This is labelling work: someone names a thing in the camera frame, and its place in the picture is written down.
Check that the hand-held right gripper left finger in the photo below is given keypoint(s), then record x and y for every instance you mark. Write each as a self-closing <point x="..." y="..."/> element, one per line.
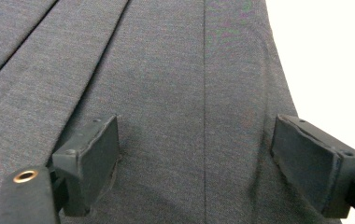
<point x="88" y="168"/>

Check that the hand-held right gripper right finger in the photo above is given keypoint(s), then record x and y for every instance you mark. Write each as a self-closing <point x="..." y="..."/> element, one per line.
<point x="315" y="165"/>

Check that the dark garment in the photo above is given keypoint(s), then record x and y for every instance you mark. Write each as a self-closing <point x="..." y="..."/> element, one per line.
<point x="172" y="93"/>

